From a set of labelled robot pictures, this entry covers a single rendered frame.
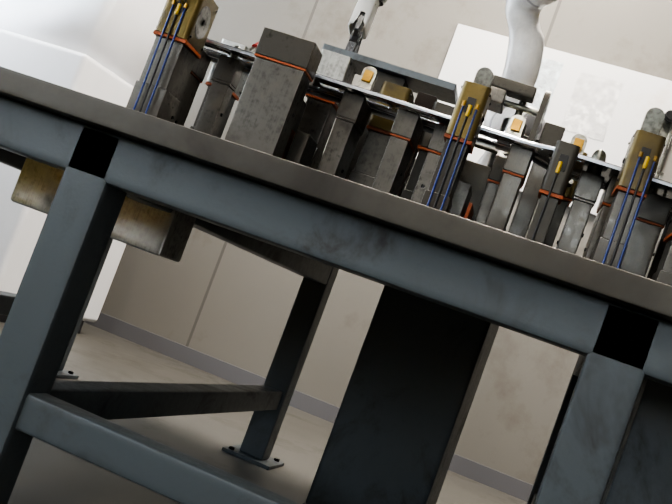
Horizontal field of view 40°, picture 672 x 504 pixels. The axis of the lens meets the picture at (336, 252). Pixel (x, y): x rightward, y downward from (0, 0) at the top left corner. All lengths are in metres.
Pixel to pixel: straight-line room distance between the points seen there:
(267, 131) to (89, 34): 2.11
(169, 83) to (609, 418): 1.18
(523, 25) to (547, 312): 1.53
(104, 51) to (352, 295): 1.66
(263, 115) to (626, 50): 3.04
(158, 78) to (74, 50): 1.98
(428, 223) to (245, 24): 3.90
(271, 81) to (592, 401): 1.02
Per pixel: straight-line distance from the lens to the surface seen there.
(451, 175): 1.90
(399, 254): 1.35
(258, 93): 2.00
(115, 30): 4.10
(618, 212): 1.87
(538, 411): 4.49
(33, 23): 4.17
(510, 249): 1.29
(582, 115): 4.66
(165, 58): 2.04
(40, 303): 1.54
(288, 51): 2.01
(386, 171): 2.07
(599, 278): 1.29
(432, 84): 2.45
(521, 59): 2.69
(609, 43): 4.80
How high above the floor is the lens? 0.52
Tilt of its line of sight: 3 degrees up
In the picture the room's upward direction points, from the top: 20 degrees clockwise
